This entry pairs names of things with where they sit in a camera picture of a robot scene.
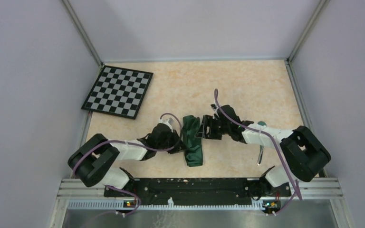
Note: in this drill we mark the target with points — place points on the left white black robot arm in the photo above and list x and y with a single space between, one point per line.
93 162

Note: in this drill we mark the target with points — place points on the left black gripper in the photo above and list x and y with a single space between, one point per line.
174 135

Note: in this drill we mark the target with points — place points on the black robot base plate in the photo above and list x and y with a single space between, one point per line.
204 191

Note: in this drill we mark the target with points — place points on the dark green cloth napkin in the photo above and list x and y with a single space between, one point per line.
193 153

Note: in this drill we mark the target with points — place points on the white toothed cable rail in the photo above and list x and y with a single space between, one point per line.
121 205

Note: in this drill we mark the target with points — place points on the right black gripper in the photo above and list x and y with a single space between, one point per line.
207 121

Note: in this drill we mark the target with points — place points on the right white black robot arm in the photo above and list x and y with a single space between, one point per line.
303 154

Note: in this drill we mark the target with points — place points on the silver metal fork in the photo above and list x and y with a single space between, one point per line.
260 156

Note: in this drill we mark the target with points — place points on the black grey checkerboard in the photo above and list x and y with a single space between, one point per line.
118 91

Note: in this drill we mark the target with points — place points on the teal plastic spoon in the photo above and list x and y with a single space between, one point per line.
261 123

